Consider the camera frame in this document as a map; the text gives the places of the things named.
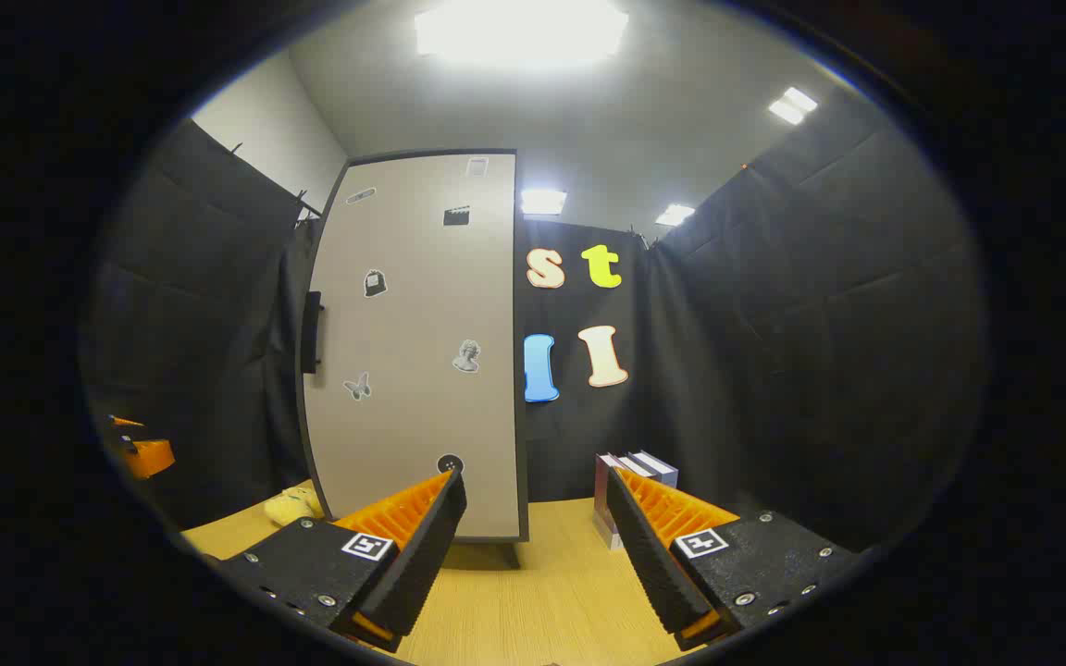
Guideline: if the large ceiling light panel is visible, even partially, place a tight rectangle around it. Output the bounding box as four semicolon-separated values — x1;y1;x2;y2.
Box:
414;0;629;71

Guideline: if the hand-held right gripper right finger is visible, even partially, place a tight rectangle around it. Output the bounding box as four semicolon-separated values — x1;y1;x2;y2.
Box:
605;467;867;651

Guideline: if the black cabinet door handle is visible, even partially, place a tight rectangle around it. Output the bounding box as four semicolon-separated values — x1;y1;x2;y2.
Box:
301;290;325;376

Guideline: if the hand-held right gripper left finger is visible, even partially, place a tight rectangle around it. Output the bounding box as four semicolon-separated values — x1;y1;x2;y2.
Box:
205;470;467;653

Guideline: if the black backdrop cloth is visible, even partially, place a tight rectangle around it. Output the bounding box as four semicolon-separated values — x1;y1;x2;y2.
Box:
80;88;989;556

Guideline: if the yellow plush toy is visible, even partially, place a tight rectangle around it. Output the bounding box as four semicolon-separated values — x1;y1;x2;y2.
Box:
264;485;324;527

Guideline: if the grey cabinet door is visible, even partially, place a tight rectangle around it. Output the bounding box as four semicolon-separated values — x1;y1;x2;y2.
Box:
299;151;523;541

